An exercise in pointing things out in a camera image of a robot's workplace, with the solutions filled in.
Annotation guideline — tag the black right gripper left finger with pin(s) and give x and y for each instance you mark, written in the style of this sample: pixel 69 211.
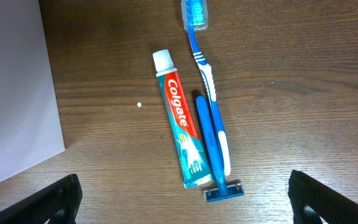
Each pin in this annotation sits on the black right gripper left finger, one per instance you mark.
pixel 57 203

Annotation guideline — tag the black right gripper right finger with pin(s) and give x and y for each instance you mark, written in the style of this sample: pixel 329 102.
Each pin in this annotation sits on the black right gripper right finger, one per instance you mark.
pixel 313 202

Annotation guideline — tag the white cardboard box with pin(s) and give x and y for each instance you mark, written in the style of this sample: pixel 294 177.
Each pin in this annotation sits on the white cardboard box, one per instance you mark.
pixel 30 128

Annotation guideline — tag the blue disposable razor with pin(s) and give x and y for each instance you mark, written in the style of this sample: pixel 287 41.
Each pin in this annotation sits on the blue disposable razor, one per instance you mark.
pixel 223 191

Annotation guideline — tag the Colgate toothpaste tube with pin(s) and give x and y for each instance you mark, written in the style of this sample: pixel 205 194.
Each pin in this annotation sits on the Colgate toothpaste tube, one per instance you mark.
pixel 194 163

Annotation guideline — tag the blue white toothbrush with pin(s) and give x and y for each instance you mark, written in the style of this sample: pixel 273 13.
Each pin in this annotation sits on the blue white toothbrush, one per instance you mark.
pixel 195 17

